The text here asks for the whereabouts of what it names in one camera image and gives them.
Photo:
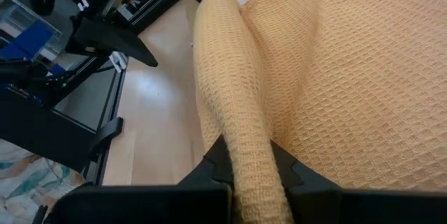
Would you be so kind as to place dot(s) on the clear plastic storage box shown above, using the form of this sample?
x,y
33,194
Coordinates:
x,y
28,25

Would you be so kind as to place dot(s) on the orange waffle-weave towel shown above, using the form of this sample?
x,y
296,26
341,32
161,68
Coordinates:
x,y
331,77

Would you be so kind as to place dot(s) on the multicoloured patterned rug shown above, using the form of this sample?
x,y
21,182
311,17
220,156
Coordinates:
x,y
31,182

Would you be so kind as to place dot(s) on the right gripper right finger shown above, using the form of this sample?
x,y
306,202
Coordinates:
x,y
349,206

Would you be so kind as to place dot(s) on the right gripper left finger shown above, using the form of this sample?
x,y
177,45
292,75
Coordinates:
x,y
146,204

